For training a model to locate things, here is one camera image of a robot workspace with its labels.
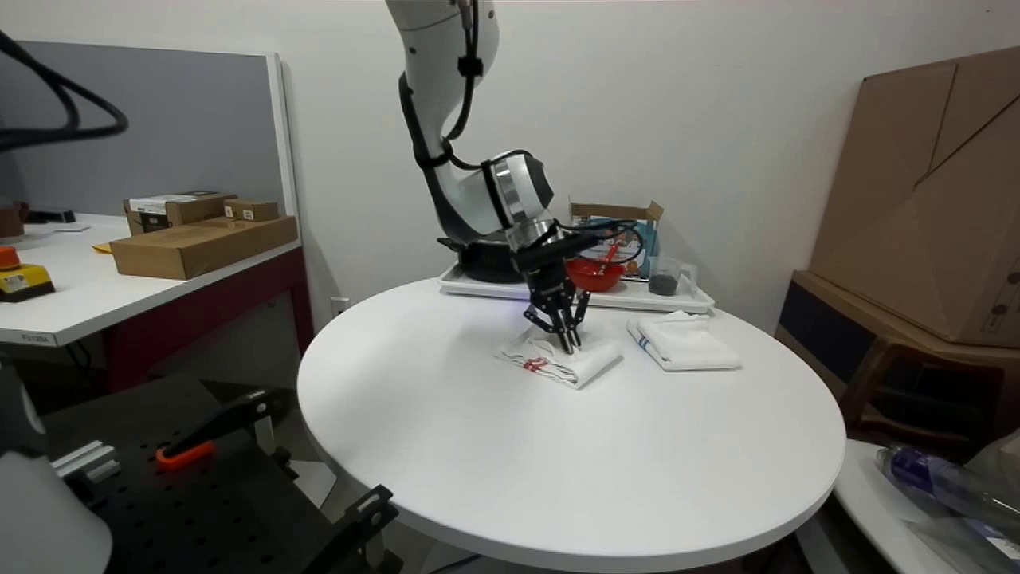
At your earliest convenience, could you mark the black perforated mounting table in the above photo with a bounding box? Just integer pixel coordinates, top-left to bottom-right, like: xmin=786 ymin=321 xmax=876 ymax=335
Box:
xmin=41 ymin=375 xmax=402 ymax=574

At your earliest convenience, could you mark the white towel with blue stripes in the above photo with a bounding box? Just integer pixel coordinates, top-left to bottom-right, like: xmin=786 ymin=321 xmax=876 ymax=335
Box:
xmin=625 ymin=308 xmax=745 ymax=375

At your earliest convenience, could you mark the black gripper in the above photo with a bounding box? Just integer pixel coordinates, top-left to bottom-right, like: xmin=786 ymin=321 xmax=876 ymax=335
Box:
xmin=509 ymin=227 xmax=601 ymax=353

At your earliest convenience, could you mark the silver aluminium profile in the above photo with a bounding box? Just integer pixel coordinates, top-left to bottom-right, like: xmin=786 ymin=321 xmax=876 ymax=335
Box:
xmin=47 ymin=436 xmax=122 ymax=481

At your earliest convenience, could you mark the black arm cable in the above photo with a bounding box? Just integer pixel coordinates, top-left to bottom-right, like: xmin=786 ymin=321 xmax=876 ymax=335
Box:
xmin=397 ymin=0 xmax=489 ymax=246

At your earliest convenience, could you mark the small cardboard box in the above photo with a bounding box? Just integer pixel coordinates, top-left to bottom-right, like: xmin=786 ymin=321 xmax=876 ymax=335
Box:
xmin=221 ymin=197 xmax=284 ymax=227

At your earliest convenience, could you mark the open cardboard box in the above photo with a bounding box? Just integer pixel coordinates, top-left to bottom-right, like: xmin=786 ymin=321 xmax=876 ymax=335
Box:
xmin=122 ymin=188 xmax=238 ymax=238

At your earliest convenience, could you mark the white desk with maroon side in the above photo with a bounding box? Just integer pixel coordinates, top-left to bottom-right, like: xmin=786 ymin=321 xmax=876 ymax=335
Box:
xmin=0 ymin=210 xmax=318 ymax=400

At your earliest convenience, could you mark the red bowl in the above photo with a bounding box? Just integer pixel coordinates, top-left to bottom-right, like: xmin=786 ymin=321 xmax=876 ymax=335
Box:
xmin=563 ymin=251 xmax=628 ymax=298

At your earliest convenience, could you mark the white towel with red stripes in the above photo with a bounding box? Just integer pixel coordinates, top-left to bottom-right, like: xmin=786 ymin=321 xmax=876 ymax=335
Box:
xmin=501 ymin=321 xmax=625 ymax=393

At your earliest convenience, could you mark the flat cardboard box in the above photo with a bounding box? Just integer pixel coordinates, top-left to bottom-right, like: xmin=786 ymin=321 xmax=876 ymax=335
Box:
xmin=108 ymin=214 xmax=301 ymax=284

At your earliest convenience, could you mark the wooden stand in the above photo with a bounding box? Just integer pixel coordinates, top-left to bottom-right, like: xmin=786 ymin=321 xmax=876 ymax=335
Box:
xmin=774 ymin=267 xmax=1020 ymax=463

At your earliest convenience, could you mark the gray partition panel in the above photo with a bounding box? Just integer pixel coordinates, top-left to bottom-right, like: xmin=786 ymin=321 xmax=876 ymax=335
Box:
xmin=0 ymin=37 xmax=301 ymax=223

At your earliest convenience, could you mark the clear plastic bag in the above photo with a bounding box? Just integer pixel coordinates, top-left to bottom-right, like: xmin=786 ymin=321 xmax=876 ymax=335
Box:
xmin=875 ymin=426 xmax=1020 ymax=568

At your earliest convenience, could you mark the orange black clamp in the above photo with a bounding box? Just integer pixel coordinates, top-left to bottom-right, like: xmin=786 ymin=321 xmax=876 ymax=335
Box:
xmin=152 ymin=386 xmax=287 ymax=475

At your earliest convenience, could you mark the white side table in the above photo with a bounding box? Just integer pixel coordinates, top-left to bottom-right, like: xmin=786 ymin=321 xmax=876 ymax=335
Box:
xmin=832 ymin=436 xmax=1020 ymax=574

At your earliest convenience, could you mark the thick black hanging cable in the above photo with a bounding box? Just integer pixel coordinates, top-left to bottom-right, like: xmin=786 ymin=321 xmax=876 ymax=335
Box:
xmin=0 ymin=28 xmax=130 ymax=154

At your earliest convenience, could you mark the yellow black device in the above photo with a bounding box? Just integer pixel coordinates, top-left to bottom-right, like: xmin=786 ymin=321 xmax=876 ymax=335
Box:
xmin=0 ymin=261 xmax=59 ymax=307

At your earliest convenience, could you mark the black clamp bracket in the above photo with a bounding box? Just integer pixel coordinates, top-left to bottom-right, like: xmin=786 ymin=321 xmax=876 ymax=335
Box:
xmin=305 ymin=484 xmax=402 ymax=574

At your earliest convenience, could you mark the white rectangular tray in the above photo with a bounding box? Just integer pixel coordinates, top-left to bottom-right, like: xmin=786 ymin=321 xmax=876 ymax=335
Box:
xmin=437 ymin=265 xmax=719 ymax=315

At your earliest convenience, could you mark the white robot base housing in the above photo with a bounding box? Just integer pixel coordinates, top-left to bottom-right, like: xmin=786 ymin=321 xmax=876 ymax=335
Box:
xmin=0 ymin=361 xmax=115 ymax=574

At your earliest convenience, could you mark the blue toy package box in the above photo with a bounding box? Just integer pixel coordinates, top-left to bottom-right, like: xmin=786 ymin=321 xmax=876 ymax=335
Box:
xmin=567 ymin=200 xmax=666 ymax=281

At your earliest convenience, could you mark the large folded cardboard box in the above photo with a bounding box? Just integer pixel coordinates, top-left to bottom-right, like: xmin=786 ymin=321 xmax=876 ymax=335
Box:
xmin=808 ymin=46 xmax=1020 ymax=350

